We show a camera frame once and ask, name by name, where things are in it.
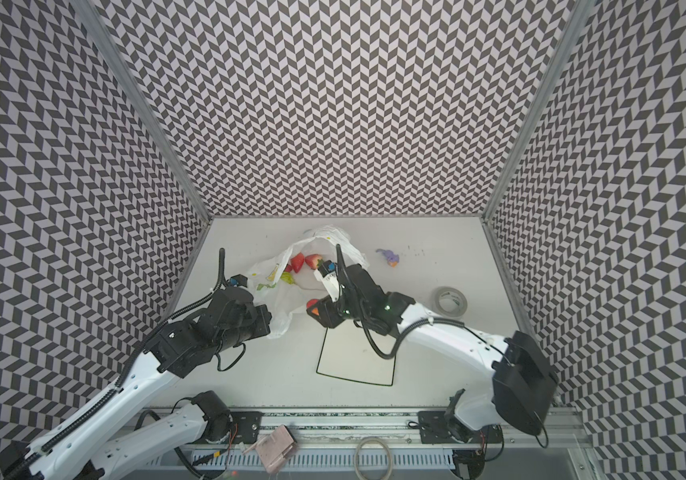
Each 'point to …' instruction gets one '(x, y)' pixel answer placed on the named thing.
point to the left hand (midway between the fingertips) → (272, 319)
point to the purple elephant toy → (391, 258)
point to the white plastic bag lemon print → (285, 300)
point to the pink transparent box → (273, 448)
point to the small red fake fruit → (311, 302)
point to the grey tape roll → (448, 301)
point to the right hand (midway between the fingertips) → (316, 317)
